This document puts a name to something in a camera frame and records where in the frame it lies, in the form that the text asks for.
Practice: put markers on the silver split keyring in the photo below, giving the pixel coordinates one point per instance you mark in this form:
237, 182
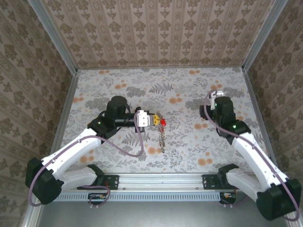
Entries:
161, 116

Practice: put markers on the red key tag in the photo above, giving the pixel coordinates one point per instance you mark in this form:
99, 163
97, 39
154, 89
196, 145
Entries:
163, 122

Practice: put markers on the silver key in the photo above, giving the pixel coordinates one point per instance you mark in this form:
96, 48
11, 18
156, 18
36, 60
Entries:
163, 147

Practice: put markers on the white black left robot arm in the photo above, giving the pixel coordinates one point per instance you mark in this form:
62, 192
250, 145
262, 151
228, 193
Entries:
71, 151

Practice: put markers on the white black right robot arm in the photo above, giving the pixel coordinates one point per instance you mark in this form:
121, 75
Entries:
251, 153

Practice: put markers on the floral patterned table cover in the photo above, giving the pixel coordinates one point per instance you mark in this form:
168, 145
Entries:
184, 146

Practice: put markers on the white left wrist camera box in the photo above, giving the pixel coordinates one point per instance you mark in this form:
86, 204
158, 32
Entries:
143, 118

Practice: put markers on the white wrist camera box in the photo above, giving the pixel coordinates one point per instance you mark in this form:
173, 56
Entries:
217, 93
143, 118

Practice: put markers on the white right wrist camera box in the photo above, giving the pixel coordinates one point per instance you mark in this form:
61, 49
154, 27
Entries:
217, 93

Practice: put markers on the aluminium side frame rail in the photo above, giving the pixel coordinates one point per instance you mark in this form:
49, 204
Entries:
62, 118
256, 106

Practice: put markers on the aluminium rear frame rail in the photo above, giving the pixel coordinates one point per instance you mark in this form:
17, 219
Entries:
161, 68

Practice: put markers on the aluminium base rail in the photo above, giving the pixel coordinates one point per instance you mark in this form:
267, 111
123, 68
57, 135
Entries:
161, 182

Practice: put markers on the aluminium corner frame post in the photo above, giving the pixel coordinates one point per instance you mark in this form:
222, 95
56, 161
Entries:
57, 40
262, 35

